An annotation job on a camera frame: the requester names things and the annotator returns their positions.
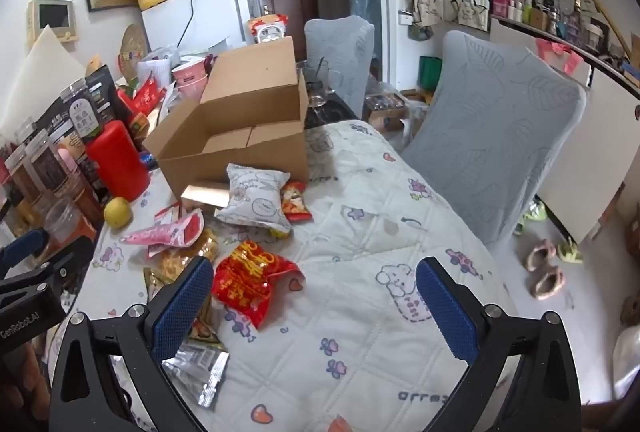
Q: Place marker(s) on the red plastic canister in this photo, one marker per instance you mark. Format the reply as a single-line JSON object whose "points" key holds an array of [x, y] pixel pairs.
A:
{"points": [[117, 161]]}

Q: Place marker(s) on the white cloth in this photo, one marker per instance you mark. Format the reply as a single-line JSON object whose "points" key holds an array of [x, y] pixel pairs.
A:
{"points": [[627, 362]]}

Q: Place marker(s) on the yellow lemon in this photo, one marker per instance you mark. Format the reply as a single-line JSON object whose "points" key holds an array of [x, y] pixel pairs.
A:
{"points": [[117, 213]]}

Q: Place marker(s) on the pink ribbon bow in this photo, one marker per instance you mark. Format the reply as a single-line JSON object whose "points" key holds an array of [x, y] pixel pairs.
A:
{"points": [[557, 54]]}

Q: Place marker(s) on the cluster of clear-lidded jars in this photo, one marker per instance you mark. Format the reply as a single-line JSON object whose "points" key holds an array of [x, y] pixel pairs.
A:
{"points": [[45, 161]]}

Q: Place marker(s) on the clear bag of yellow snacks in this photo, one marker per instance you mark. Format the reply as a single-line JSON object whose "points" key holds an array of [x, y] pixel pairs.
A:
{"points": [[175, 264]]}

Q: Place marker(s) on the white cartoon-print snack packet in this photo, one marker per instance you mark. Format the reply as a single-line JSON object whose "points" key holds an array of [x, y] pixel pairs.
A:
{"points": [[255, 202]]}

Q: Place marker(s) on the round woven fan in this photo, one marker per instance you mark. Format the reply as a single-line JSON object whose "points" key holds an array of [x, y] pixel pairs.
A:
{"points": [[132, 46]]}

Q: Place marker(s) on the long red white packet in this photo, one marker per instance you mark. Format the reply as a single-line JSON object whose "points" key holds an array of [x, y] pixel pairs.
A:
{"points": [[167, 214]]}

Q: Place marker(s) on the clear plastic cup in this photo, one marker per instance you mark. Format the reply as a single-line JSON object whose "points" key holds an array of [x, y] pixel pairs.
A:
{"points": [[62, 217]]}

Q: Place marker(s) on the brown cardboard box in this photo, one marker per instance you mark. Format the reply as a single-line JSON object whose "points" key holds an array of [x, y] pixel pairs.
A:
{"points": [[280, 151]]}

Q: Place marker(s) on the red printed snack bag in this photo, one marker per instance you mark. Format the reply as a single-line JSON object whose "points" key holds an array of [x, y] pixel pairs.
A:
{"points": [[255, 24]]}

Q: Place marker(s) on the silver foil packet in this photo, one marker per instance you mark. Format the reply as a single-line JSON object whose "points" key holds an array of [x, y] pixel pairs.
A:
{"points": [[200, 372]]}

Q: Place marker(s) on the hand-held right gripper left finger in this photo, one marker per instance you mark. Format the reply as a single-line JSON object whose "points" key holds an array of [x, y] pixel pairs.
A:
{"points": [[182, 307]]}

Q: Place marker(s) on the olive green packet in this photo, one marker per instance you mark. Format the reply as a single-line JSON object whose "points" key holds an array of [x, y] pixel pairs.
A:
{"points": [[155, 282]]}

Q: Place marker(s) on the small gold box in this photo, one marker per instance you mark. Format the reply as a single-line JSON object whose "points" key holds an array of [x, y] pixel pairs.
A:
{"points": [[205, 196]]}

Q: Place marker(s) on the pink paper cup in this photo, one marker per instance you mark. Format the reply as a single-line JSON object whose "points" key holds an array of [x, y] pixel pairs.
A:
{"points": [[192, 89], [190, 69]]}

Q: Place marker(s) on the crinkled red gold snack packet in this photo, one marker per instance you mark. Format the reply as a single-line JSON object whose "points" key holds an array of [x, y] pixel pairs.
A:
{"points": [[245, 282]]}

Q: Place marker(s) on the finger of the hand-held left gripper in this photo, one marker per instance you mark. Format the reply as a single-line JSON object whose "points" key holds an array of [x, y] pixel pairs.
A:
{"points": [[55, 272], [22, 249]]}

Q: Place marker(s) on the white foam board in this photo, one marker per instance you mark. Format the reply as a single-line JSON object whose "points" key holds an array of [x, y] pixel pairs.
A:
{"points": [[45, 71]]}

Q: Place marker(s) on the white quilted printed tablecloth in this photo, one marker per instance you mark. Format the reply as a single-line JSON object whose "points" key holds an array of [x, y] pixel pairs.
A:
{"points": [[360, 262]]}

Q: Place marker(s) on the beige wall intercom panel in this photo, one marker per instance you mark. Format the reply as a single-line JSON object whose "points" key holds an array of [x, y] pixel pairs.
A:
{"points": [[52, 16]]}

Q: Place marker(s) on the pink slipper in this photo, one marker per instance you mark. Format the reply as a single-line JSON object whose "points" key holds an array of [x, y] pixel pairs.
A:
{"points": [[540, 256], [547, 282]]}

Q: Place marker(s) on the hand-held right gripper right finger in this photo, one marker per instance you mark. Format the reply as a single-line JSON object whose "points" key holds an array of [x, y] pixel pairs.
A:
{"points": [[445, 312]]}

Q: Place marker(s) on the green slipper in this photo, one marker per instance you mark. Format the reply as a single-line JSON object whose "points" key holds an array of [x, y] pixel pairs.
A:
{"points": [[570, 252], [532, 214]]}

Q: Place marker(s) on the white fridge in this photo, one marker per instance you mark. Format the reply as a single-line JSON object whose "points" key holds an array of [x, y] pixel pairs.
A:
{"points": [[215, 16]]}

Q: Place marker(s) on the small red figure-print packet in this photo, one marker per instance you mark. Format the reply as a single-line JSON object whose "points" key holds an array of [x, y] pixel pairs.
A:
{"points": [[295, 204]]}

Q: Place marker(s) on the pink cone-shaped packet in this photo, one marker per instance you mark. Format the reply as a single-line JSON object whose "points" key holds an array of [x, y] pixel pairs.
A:
{"points": [[170, 232]]}

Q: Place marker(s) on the green shopping bag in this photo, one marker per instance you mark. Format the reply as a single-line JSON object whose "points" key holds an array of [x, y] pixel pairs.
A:
{"points": [[430, 74]]}

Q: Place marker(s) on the glass mug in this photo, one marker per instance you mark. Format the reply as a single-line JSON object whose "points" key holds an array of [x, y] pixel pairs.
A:
{"points": [[320, 81]]}

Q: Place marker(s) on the brown tray of small jars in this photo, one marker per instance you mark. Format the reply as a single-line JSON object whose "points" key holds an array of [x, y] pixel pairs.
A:
{"points": [[385, 106]]}

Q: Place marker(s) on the row of cosmetic bottles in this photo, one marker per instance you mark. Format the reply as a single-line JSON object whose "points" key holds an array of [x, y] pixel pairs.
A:
{"points": [[550, 11]]}

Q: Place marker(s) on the small grey pouch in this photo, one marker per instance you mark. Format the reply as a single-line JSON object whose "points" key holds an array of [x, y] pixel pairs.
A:
{"points": [[420, 32]]}

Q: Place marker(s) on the red foil pouch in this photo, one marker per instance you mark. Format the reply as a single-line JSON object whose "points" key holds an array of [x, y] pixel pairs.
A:
{"points": [[145, 99]]}

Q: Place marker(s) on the white cabinet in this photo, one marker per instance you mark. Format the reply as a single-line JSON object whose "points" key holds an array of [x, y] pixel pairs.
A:
{"points": [[575, 151]]}

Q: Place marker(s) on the black stand-up pouch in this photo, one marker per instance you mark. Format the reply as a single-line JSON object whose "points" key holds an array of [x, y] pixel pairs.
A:
{"points": [[95, 96]]}

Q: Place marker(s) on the grey leaf-pattern chair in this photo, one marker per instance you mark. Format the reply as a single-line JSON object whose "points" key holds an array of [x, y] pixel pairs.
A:
{"points": [[500, 121], [340, 56]]}

